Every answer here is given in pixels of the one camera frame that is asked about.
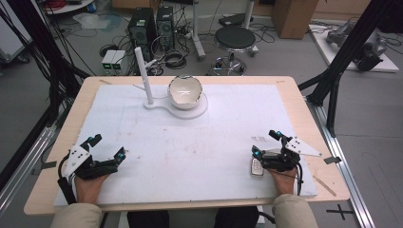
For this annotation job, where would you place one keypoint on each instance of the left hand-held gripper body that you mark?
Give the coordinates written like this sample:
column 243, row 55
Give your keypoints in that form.
column 77, row 158

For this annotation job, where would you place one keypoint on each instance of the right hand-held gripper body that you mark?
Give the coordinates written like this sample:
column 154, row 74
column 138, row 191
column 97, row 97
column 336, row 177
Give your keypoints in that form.
column 282, row 160

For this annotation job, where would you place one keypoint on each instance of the small silver remote control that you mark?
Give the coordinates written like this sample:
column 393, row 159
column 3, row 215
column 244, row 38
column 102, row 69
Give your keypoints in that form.
column 256, row 169

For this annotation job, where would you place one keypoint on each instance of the person's right hand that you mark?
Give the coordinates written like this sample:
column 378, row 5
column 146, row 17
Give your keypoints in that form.
column 285, row 182

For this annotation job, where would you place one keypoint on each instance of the person's left hand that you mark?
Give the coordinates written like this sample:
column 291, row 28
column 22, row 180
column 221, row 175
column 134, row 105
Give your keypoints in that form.
column 88, row 190

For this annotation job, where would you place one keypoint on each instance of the grey tape piece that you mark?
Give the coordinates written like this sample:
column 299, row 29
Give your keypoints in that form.
column 332, row 160
column 48, row 165

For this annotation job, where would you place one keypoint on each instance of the thin wooden stick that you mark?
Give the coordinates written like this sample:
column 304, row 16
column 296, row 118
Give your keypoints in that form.
column 324, row 186

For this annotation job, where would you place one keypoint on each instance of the white foam board mat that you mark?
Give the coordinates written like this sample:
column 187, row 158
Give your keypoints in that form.
column 190, row 152

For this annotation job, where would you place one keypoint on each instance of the white stand with upright pole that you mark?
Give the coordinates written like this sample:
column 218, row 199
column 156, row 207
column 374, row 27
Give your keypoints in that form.
column 190, row 112

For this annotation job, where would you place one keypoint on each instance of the small white power supply box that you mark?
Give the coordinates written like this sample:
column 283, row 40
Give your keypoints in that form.
column 118, row 60
column 107, row 60

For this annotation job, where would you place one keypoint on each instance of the white eggshell-shaped bowl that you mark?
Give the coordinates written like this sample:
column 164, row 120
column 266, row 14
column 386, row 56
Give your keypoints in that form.
column 185, row 91

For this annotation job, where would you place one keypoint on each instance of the white board on floor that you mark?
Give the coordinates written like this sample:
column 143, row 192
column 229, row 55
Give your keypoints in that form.
column 332, row 57

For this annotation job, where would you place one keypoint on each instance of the black round stool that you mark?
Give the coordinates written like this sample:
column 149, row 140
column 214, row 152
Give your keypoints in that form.
column 235, row 38

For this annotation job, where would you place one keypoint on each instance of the brown cardboard box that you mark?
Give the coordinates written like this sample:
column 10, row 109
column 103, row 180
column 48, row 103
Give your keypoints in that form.
column 293, row 17

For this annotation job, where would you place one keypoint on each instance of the black computer tower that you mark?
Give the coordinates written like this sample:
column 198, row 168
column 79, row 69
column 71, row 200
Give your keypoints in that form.
column 141, row 30
column 165, row 27

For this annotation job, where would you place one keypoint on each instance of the white desk leg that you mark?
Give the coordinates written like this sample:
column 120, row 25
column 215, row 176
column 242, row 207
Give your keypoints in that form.
column 250, row 19
column 198, row 34

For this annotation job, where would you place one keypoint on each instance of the clear plastic bag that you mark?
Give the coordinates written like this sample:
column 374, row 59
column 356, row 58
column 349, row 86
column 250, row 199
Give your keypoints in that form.
column 98, row 20

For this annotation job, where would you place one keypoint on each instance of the grey and black machine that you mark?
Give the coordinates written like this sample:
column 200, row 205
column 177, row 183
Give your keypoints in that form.
column 369, row 50

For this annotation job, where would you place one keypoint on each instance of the round white table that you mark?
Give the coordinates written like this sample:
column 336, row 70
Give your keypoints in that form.
column 68, row 7

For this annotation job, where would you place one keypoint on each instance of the aluminium floor rail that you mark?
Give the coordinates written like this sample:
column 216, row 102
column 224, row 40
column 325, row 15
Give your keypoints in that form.
column 25, row 164
column 345, row 164

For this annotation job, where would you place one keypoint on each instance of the black metal frame strut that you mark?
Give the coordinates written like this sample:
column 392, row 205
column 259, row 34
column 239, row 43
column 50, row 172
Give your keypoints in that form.
column 345, row 53

